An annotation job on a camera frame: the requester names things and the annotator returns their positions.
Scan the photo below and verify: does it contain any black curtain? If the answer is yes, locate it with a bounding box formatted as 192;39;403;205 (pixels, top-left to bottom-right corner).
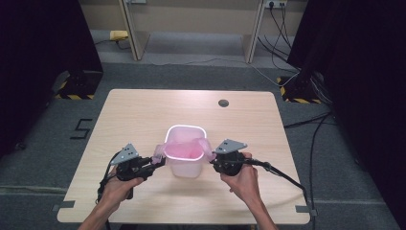
286;0;406;229
0;0;104;159

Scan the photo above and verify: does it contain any yellow object on floor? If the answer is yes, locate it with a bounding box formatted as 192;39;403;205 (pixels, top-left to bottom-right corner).
109;30;129;42

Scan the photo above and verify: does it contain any black floor cable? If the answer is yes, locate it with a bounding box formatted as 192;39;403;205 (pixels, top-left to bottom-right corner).
282;110;334;205

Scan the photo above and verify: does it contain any person's right hand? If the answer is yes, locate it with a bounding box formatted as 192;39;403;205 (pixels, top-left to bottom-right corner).
219;151;260;206

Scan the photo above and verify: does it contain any black cable bundle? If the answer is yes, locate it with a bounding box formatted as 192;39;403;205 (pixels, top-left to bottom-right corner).
257;5;303;73

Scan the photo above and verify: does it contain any white wall socket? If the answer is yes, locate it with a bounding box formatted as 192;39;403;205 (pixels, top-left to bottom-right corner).
263;0;288;10

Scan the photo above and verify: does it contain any white floor cable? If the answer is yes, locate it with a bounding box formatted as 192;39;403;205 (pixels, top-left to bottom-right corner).
148;57;302;88

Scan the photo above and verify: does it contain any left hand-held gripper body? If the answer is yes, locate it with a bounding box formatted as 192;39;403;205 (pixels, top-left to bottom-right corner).
109;143;155;201

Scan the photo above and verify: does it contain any grey tape strip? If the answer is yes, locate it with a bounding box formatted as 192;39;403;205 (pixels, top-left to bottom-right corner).
52;199;77;213
294;204;319;219

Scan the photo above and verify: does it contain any pink plastic bag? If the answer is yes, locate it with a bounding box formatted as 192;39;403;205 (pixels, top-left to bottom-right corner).
151;126;218;168

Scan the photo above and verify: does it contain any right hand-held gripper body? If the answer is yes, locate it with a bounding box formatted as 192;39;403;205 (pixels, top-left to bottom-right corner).
211;138;254;177

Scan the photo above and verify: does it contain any person's left hand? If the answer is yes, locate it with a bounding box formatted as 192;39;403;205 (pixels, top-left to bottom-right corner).
100;166;146;209

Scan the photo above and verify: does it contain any stand base with hazard tape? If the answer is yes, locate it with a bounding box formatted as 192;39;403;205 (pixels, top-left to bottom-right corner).
52;70;104;101
276;70;324;105

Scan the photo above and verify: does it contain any white plastic bin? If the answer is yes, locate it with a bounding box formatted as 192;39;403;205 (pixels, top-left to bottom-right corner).
163;124;207;179

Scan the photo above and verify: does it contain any right hand-held gripper cable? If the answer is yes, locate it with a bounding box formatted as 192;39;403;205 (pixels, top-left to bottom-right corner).
242;157;318;230

